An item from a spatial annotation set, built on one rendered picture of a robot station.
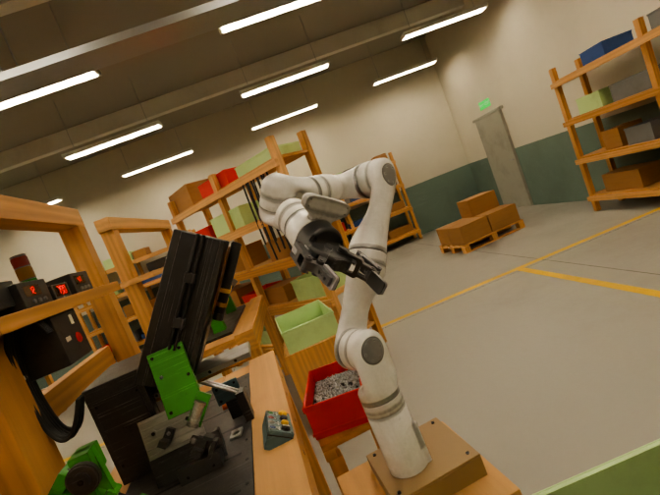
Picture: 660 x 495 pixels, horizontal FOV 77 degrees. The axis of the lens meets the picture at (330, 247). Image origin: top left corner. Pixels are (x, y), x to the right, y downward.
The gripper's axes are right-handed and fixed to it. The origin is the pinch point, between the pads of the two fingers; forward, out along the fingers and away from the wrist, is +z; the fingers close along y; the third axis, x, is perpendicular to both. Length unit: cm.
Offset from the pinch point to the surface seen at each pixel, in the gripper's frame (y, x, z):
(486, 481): -44, -35, 15
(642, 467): -44, -10, 31
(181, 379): -7, -74, -59
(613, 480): -40, -13, 30
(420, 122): -720, 53, -776
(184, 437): -9, -88, -49
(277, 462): -25, -71, -23
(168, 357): -3, -70, -65
